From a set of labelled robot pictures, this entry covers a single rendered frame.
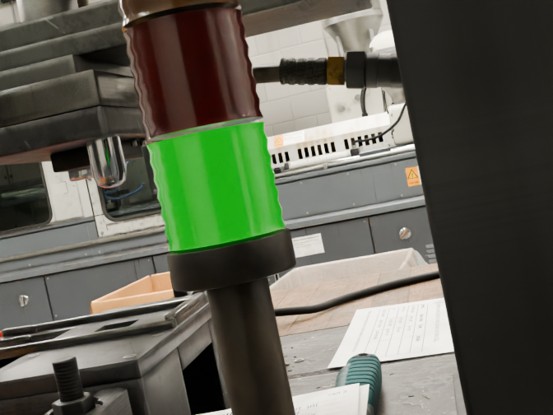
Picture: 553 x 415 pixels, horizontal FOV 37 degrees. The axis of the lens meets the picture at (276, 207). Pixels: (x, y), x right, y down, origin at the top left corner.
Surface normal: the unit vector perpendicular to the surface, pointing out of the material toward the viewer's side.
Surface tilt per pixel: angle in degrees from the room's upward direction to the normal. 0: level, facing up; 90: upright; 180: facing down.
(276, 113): 90
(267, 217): 104
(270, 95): 90
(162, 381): 90
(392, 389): 0
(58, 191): 90
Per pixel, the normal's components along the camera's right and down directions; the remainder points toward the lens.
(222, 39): 0.54, -0.32
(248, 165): 0.64, 0.16
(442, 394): -0.20, -0.98
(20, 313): -0.24, 0.10
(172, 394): 0.96, -0.18
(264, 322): 0.66, -0.10
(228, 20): 0.71, -0.36
